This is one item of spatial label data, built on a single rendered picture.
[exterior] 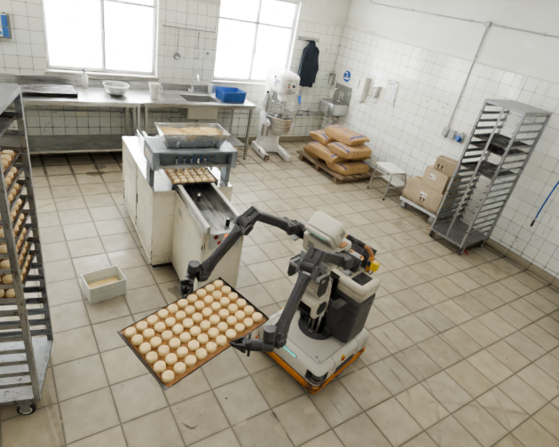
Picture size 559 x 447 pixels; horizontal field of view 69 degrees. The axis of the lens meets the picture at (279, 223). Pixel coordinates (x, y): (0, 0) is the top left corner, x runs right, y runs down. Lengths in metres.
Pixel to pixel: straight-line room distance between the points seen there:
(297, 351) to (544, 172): 3.87
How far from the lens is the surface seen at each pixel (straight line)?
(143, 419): 2.92
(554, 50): 5.81
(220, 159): 3.64
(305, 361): 2.97
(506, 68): 6.03
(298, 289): 1.99
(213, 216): 3.18
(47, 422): 3.00
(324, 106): 7.67
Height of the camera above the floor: 2.42
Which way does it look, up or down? 29 degrees down
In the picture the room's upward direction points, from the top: 12 degrees clockwise
